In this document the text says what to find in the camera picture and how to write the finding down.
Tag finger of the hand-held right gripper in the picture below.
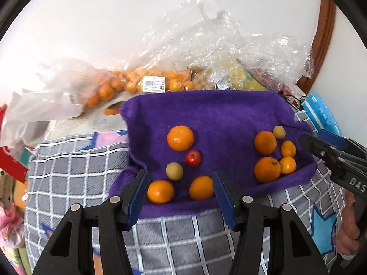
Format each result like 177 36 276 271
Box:
299 132 349 182
318 129 367 164

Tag red paper bag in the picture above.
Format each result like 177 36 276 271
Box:
0 106 29 184

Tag white plastic bag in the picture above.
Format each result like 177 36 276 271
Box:
0 90 83 149

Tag clear bag of mandarin oranges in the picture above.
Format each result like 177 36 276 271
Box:
46 57 197 118

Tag red cherry tomato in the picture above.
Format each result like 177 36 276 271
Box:
185 150 202 167

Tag clear plastic bags of fruit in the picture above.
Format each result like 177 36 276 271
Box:
138 0 314 92

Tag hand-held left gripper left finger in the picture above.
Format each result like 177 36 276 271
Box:
33 168 151 275

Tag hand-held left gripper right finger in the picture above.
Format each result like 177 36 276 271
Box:
213 170 329 275

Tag pink plastic bag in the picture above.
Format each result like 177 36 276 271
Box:
0 203 26 248

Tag small mandarin orange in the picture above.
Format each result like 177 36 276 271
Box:
189 176 215 201
147 180 175 205
279 156 297 175
281 140 296 157

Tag large mandarin orange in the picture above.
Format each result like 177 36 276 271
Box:
254 131 278 155
254 157 282 183
167 125 195 152

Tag grey checked star blanket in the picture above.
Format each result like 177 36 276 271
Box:
24 112 347 275

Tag person's right hand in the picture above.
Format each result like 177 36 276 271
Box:
335 190 363 261

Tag purple towel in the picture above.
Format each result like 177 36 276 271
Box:
108 89 318 218

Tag bag of red grapes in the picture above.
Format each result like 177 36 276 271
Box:
252 67 290 92

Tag black cable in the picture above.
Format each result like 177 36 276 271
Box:
282 93 306 111

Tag bag of brown longans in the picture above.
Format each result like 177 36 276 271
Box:
188 66 211 91

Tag bag of yellow produce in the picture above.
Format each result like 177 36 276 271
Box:
211 60 270 91

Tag blue tissue box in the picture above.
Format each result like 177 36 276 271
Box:
301 93 343 136

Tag brown wooden door frame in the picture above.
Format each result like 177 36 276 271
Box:
297 0 336 92

